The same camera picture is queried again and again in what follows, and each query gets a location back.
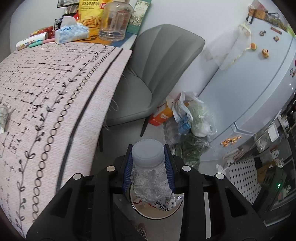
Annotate crushed clear plastic bottle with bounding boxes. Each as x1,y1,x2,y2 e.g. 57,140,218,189
131,139,174,204

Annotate red white paper wrapper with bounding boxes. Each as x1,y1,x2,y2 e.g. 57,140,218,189
131,193,184,211

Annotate foil wrapper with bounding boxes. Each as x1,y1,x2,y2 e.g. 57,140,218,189
0,105,9,134

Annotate white round trash bin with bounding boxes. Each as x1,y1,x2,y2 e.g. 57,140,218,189
129,185,183,220

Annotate green vegetables plastic bag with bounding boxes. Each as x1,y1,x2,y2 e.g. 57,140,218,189
171,133,210,170

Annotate orange paper bag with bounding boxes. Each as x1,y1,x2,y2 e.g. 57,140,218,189
149,96,174,126

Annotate crumpled paper on floor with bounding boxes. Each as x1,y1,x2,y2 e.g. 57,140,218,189
216,164,228,176

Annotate orange figure magnets cluster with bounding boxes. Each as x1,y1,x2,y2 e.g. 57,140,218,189
220,136,242,147

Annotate white plastic grocery bag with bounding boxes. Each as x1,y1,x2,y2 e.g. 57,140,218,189
172,91,217,138

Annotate light blue refrigerator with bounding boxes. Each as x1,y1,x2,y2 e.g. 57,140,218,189
199,19,295,161

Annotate patterned pink tablecloth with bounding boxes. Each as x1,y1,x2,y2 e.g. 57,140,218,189
1,42,132,238

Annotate grey upholstered chair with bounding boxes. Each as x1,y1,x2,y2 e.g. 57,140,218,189
105,24,205,136

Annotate mesh bag on fridge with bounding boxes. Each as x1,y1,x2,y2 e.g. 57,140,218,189
203,21,252,70

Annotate burger fridge magnet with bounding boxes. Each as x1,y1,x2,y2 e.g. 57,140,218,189
246,43,257,51

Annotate yellow duck fridge magnet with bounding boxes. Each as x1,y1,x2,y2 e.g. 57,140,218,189
261,49,269,58

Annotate pink marker pen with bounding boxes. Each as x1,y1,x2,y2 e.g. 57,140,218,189
42,38,55,44

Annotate blue tissue pack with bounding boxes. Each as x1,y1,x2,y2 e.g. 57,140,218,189
55,16,90,44

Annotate green tall gift box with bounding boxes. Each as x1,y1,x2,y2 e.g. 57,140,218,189
126,0,151,35

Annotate clear plastic jar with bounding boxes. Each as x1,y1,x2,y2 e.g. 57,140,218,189
98,0,133,42

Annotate teal marker pen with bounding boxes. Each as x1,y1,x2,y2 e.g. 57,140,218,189
29,40,43,48

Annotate red snack packet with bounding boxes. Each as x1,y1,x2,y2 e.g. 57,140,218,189
30,26,54,36

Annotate white roll package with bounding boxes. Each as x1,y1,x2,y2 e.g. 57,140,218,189
16,32,48,51

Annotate yellow snack bag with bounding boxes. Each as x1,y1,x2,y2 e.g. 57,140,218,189
78,0,113,28

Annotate wire mesh basket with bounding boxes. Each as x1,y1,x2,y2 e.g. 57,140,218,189
57,0,79,8

